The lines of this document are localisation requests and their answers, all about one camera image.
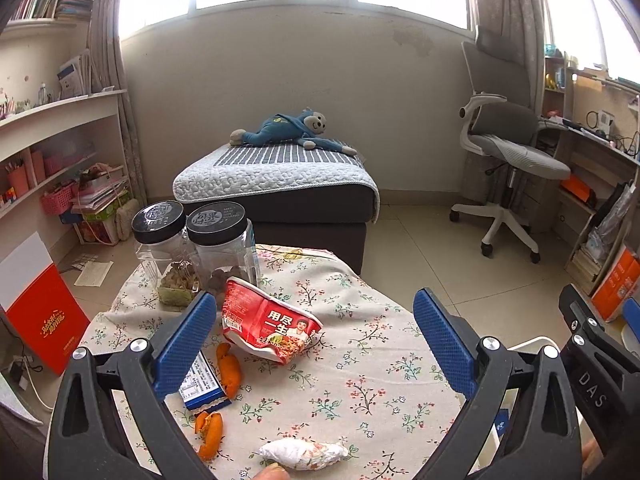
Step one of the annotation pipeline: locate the grey quilted blanket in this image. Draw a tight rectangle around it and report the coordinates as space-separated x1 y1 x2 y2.
172 139 381 223

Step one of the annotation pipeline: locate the cream plush slipper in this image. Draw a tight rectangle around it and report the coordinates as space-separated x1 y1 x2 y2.
116 199 140 243

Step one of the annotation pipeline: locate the wire rack with papers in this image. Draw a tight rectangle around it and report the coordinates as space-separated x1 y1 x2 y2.
70 162 132 246

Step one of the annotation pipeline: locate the white wrapper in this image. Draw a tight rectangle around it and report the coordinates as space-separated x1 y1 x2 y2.
258 437 349 471

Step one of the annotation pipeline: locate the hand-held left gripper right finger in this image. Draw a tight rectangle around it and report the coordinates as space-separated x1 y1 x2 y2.
413 287 583 480

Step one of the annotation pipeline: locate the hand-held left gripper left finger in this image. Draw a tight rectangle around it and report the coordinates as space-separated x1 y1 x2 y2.
47 290 218 480

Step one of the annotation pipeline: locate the sheet of paper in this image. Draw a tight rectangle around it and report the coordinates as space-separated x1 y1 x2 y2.
75 260 115 288

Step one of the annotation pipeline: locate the white shelf unit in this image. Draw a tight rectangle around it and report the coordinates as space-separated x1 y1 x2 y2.
0 89 133 281

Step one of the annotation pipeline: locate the floral tablecloth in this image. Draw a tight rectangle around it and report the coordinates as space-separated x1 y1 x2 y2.
77 244 481 480

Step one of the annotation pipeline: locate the clear plastic bag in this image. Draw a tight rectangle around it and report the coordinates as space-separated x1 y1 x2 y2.
585 182 636 261

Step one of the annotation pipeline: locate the clear jar with pale nuts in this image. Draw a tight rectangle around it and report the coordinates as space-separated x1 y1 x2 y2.
131 201 201 308

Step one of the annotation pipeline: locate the red and white box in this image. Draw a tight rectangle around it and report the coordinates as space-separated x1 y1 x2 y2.
0 231 92 377

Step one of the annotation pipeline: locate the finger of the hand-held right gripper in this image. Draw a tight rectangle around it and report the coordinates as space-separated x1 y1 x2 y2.
558 284 601 343
621 297 640 348

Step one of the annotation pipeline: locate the small window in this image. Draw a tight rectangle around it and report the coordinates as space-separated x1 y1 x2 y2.
542 0 640 86

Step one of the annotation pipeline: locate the pink basket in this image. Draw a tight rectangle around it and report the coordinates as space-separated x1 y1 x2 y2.
40 183 76 216

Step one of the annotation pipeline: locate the person's right hand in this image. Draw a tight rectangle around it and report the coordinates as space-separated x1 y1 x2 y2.
580 437 608 480

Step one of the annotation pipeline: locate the wooden desk with shelves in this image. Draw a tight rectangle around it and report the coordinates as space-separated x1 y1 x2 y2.
537 52 640 296

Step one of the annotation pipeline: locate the blue plush monkey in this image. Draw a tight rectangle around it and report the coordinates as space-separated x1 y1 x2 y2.
230 106 358 156

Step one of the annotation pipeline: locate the white trash bin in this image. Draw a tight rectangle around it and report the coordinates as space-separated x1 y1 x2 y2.
475 336 566 480

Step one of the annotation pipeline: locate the orange case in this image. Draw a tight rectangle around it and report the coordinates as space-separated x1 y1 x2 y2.
560 175 598 206

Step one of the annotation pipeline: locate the clear jar with brown nuts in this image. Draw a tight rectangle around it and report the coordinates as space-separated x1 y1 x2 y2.
186 202 258 296

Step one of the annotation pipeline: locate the crushed red noodle cup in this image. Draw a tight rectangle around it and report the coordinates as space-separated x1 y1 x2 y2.
220 276 323 365

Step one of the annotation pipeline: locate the orange peel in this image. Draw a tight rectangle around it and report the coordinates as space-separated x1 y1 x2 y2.
194 410 224 462
216 342 242 397

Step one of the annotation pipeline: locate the grey and white office chair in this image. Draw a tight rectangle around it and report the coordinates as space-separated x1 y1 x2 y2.
448 40 572 264

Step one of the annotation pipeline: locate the orange cardboard box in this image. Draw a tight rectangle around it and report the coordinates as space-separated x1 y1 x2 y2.
591 245 640 323

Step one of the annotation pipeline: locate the grey curtain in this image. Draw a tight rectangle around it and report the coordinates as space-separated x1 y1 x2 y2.
471 0 546 111
87 0 146 201

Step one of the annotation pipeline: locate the blue snack packet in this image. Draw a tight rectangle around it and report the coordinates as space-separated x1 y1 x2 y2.
177 350 233 411

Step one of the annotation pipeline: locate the white and blue card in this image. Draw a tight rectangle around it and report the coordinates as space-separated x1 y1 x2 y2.
56 55 91 98

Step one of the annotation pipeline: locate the person's left hand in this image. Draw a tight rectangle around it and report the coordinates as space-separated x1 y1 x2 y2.
252 462 291 480

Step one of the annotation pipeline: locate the white power cable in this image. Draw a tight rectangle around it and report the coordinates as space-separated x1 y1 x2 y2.
7 352 53 411

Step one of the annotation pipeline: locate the dark grey bed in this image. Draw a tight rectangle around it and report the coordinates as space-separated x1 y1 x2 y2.
172 137 381 276

